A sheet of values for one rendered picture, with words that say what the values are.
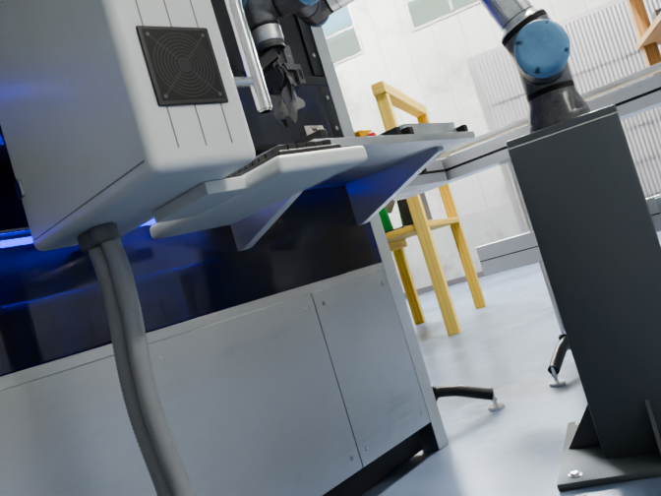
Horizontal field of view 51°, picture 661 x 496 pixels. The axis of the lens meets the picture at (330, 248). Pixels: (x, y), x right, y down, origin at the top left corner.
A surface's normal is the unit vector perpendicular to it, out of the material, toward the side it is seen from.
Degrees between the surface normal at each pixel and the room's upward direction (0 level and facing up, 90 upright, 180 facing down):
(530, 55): 97
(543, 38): 97
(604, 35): 90
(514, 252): 90
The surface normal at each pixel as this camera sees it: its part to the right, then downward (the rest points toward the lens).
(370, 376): 0.73, -0.25
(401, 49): -0.37, 0.07
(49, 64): -0.72, 0.18
